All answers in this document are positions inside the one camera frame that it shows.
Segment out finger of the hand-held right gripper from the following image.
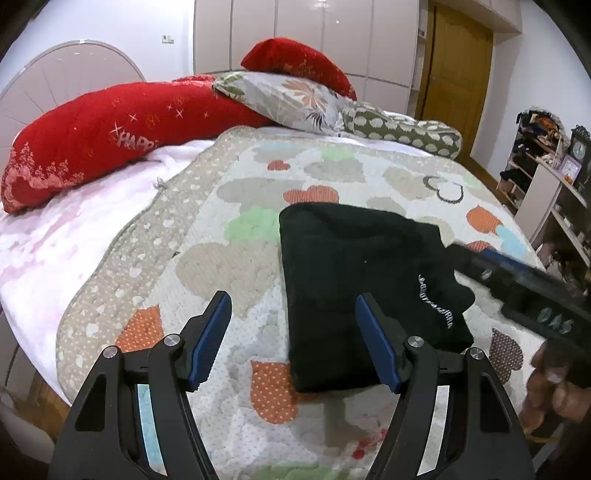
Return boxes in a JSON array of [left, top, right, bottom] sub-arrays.
[[448, 243, 573, 305]]

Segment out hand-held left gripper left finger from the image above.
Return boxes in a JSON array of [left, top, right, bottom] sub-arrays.
[[48, 291, 232, 480]]

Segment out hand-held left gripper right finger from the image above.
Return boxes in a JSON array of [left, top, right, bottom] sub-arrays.
[[355, 293, 539, 480]]

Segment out black pants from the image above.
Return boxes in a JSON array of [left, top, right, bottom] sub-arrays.
[[278, 203, 476, 394]]

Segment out person's right hand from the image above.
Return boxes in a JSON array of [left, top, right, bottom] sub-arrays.
[[521, 344, 591, 435]]

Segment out white open shelf unit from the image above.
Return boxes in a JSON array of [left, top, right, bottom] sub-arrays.
[[496, 108, 591, 278]]

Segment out heart print quilt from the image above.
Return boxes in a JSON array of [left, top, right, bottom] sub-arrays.
[[55, 126, 550, 480]]

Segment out dark mantel clock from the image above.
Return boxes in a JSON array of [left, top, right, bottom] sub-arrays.
[[569, 124, 591, 162]]

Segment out olive spotted pillow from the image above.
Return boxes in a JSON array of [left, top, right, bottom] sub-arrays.
[[342, 100, 463, 160]]

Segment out pale pink bed sheet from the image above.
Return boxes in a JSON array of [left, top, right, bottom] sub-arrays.
[[0, 138, 218, 370]]

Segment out brown wooden door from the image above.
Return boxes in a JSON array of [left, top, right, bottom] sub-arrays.
[[414, 2, 495, 160]]

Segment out long red pillow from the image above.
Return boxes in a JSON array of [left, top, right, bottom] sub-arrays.
[[0, 76, 273, 214]]

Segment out floral grey pillow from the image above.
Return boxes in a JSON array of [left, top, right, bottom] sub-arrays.
[[213, 71, 356, 134]]

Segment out small red pillow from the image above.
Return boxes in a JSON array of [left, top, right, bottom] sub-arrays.
[[240, 39, 358, 100]]

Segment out glossy beige wardrobe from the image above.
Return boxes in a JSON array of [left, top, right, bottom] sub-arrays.
[[193, 0, 430, 121]]

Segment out round pale headboard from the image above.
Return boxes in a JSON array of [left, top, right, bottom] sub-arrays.
[[0, 41, 146, 153]]

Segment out purple photo frame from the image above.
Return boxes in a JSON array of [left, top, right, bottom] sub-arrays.
[[558, 154, 583, 181]]

